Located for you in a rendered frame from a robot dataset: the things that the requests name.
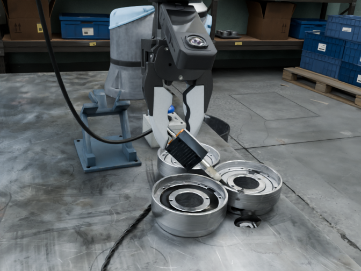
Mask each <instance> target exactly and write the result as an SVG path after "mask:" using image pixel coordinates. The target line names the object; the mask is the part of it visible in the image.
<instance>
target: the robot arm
mask: <svg viewBox="0 0 361 271"><path fill-rule="evenodd" d="M148 1H149V2H152V3H153V6H132V7H126V8H119V9H115V10H113V11H112V12H111V14H110V27H109V29H110V61H111V64H110V68H109V72H108V75H107V78H106V81H105V85H104V87H105V93H106V94H107V95H108V96H110V97H113V98H116V97H117V94H118V92H119V90H122V92H121V95H120V99H125V100H141V99H145V101H146V104H147V107H148V116H149V120H150V123H151V127H152V130H153V134H154V136H155V139H156V141H157V142H158V144H159V145H160V147H161V149H163V150H165V149H166V147H167V143H168V140H169V137H168V131H167V128H168V126H169V118H168V110H169V108H170V107H171V105H172V94H171V93H169V92H168V91H167V90H166V89H165V88H164V87H163V81H162V79H164V84H165V85H167V86H170V85H171V84H172V82H173V81H184V82H185V83H186V84H187V85H186V90H185V91H184V92H183V108H184V114H185V122H186V129H187V130H188V131H189V132H190V133H191V134H192V135H193V136H194V137H196V136H197V134H198V132H199V129H200V127H201V125H202V122H203V119H204V116H205V113H206V112H207V108H208V105H209V102H210V99H211V95H212V91H213V77H212V73H211V70H212V67H213V64H214V60H215V57H216V54H217V50H216V48H215V45H214V44H213V42H212V40H211V38H210V31H211V25H212V16H210V15H207V7H206V6H205V4H204V3H203V2H202V0H148ZM154 6H155V9H154ZM154 11H155V12H154Z"/></svg>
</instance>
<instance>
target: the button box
mask: <svg viewBox="0 0 361 271"><path fill-rule="evenodd" d="M168 118H169V126H168V127H169V128H170V129H171V130H172V131H173V132H175V133H176V134H178V133H179V132H180V131H181V130H182V129H185V128H186V124H185V123H184V122H183V121H182V120H181V119H180V117H179V116H178V115H177V114H176V113H175V112H173V113H169V114H168ZM150 128H151V123H150V120H149V116H148V114H145V115H143V131H142V132H145V131H147V130H149V129H150ZM168 137H169V140H168V143H169V142H170V141H171V140H172V138H171V137H170V136H168ZM145 139H146V140H147V142H148V143H149V145H150V147H151V148H155V147H160V145H159V144H158V142H157V141H156V139H155V136H154V134H153V132H152V133H150V134H148V135H146V136H145Z"/></svg>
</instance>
